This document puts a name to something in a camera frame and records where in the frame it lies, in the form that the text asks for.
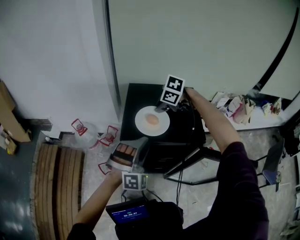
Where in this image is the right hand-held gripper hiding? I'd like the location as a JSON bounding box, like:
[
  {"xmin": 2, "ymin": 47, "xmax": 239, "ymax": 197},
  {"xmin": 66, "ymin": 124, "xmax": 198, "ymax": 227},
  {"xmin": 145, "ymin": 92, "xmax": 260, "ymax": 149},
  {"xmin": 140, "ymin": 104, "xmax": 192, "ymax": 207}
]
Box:
[{"xmin": 154, "ymin": 74, "xmax": 193, "ymax": 114}]

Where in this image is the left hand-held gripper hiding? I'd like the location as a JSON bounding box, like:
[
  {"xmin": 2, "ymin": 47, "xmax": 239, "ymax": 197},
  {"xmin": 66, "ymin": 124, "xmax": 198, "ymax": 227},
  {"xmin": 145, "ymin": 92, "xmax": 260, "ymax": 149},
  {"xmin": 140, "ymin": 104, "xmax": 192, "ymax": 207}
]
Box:
[{"xmin": 105, "ymin": 136, "xmax": 150, "ymax": 191}]

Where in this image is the brown egg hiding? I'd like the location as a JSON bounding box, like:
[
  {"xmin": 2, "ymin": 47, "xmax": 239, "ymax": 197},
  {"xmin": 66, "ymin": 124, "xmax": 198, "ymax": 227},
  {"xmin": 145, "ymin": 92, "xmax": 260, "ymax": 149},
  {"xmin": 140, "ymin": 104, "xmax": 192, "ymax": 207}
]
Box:
[{"xmin": 145, "ymin": 113, "xmax": 159, "ymax": 125}]

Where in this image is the black mini fridge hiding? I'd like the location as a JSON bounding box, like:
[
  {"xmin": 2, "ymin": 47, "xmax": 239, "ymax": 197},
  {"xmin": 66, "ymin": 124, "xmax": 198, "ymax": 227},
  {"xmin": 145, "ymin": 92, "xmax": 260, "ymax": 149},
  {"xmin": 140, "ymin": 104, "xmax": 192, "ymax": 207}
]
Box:
[{"xmin": 120, "ymin": 83, "xmax": 222, "ymax": 186}]

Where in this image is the white round plate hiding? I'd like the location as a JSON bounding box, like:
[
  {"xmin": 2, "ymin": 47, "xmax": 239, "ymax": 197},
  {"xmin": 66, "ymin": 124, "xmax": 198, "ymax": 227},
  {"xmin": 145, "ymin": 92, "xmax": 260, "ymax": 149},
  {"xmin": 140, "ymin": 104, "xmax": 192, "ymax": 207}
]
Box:
[{"xmin": 135, "ymin": 105, "xmax": 171, "ymax": 136}]

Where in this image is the person's right forearm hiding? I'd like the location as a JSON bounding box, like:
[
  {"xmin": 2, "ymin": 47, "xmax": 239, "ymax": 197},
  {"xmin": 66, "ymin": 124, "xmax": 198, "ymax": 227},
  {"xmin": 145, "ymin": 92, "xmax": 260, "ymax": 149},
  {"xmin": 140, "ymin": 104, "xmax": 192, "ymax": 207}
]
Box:
[{"xmin": 184, "ymin": 88, "xmax": 241, "ymax": 155}]

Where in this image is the person's left forearm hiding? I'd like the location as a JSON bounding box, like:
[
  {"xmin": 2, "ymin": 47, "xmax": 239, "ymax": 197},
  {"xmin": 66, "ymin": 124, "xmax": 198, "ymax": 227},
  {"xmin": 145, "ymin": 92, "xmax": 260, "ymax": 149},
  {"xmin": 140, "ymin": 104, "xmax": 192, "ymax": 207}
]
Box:
[{"xmin": 73, "ymin": 167, "xmax": 124, "ymax": 226}]

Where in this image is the black chest-worn screen device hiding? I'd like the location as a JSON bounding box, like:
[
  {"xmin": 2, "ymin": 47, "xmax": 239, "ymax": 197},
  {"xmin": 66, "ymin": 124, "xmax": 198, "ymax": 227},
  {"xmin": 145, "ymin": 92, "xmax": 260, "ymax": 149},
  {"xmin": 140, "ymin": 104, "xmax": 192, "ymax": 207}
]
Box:
[{"xmin": 105, "ymin": 197, "xmax": 184, "ymax": 240}]

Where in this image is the large white roller blind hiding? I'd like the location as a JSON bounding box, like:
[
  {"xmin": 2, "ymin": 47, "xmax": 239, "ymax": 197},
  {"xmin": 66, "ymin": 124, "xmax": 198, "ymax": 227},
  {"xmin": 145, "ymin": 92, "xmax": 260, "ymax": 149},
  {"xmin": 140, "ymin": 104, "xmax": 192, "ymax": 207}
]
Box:
[{"xmin": 107, "ymin": 0, "xmax": 300, "ymax": 118}]

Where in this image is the white and pink paper bag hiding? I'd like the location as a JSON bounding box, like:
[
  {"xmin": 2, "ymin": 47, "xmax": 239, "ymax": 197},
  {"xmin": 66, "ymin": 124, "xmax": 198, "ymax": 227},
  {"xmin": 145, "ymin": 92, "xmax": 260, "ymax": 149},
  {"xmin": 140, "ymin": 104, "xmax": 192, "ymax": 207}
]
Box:
[{"xmin": 226, "ymin": 96, "xmax": 247, "ymax": 124}]

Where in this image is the slatted wooden bench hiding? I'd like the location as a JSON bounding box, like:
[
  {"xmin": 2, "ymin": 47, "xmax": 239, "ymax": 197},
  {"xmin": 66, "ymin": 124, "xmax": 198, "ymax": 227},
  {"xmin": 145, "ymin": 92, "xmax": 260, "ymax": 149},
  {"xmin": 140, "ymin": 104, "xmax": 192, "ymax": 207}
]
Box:
[{"xmin": 34, "ymin": 142, "xmax": 85, "ymax": 240}]

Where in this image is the white plush toy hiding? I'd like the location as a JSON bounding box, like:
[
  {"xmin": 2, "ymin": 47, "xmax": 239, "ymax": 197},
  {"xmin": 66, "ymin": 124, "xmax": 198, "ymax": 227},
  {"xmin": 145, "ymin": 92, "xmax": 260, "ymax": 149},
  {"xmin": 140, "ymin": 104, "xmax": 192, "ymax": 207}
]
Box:
[{"xmin": 262, "ymin": 100, "xmax": 274, "ymax": 115}]

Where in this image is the person's dark purple top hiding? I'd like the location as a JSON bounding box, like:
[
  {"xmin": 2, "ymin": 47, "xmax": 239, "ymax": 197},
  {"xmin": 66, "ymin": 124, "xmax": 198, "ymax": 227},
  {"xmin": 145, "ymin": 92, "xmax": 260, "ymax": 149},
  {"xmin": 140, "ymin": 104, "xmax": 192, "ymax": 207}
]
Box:
[{"xmin": 67, "ymin": 141, "xmax": 270, "ymax": 240}]

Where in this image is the dark wooden block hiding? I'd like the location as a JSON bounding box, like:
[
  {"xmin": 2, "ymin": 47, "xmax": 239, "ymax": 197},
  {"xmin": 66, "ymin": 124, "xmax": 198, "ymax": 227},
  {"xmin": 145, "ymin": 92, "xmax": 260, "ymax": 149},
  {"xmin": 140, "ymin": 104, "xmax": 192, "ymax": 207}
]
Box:
[{"xmin": 28, "ymin": 118, "xmax": 53, "ymax": 132}]

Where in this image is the brown patterned small bag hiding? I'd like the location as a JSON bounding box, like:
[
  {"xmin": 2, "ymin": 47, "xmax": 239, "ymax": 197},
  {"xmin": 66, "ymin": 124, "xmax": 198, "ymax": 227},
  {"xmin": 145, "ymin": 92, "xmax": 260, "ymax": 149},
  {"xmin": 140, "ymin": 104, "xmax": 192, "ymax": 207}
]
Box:
[{"xmin": 271, "ymin": 97, "xmax": 284, "ymax": 116}]

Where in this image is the blue seat black chair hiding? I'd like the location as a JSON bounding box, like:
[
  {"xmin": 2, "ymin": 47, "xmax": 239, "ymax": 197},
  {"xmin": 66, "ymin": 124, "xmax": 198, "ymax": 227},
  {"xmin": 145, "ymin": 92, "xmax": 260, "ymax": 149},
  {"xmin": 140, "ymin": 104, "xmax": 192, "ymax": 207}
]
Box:
[{"xmin": 255, "ymin": 135, "xmax": 286, "ymax": 192}]

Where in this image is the small white roller blind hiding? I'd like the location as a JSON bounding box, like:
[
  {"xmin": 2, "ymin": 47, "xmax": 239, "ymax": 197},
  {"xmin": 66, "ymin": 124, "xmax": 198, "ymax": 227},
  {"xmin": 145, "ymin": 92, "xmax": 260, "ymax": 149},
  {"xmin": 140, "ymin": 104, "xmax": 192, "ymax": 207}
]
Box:
[{"xmin": 259, "ymin": 44, "xmax": 300, "ymax": 101}]

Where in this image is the black office chair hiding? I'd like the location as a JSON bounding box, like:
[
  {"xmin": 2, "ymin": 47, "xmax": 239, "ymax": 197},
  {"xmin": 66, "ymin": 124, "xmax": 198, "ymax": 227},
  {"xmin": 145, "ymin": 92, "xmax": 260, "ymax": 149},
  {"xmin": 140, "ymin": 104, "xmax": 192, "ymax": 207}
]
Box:
[{"xmin": 282, "ymin": 121, "xmax": 300, "ymax": 157}]

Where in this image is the green mesh basket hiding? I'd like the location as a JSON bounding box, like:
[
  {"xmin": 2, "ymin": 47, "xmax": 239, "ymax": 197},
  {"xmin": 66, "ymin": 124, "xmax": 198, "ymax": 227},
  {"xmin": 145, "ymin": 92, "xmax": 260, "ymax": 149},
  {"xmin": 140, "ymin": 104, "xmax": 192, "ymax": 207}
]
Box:
[{"xmin": 275, "ymin": 170, "xmax": 282, "ymax": 192}]

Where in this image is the brown cardboard box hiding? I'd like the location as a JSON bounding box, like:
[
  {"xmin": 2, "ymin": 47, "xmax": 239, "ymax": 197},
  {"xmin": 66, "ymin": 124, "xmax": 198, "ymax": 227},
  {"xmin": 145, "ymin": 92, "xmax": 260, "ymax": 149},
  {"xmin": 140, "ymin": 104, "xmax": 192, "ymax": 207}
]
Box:
[{"xmin": 0, "ymin": 81, "xmax": 31, "ymax": 143}]

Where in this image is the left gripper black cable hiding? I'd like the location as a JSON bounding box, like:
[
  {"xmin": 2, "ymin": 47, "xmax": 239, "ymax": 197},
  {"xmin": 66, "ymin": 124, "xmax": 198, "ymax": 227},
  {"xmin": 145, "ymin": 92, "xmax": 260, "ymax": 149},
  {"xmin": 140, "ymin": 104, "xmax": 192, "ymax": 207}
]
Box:
[{"xmin": 120, "ymin": 189, "xmax": 165, "ymax": 203}]

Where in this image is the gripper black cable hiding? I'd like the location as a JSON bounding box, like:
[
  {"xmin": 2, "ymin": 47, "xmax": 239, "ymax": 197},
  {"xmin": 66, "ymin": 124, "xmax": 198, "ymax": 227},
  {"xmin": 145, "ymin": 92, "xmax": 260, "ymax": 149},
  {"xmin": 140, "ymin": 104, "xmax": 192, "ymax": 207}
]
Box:
[
  {"xmin": 120, "ymin": 189, "xmax": 165, "ymax": 203},
  {"xmin": 175, "ymin": 100, "xmax": 197, "ymax": 208}
]

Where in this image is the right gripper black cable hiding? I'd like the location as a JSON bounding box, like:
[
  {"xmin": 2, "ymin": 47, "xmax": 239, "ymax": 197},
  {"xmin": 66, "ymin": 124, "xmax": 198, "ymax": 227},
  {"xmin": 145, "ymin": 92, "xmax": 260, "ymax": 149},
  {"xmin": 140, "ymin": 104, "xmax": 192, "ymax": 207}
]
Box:
[{"xmin": 175, "ymin": 100, "xmax": 197, "ymax": 208}]

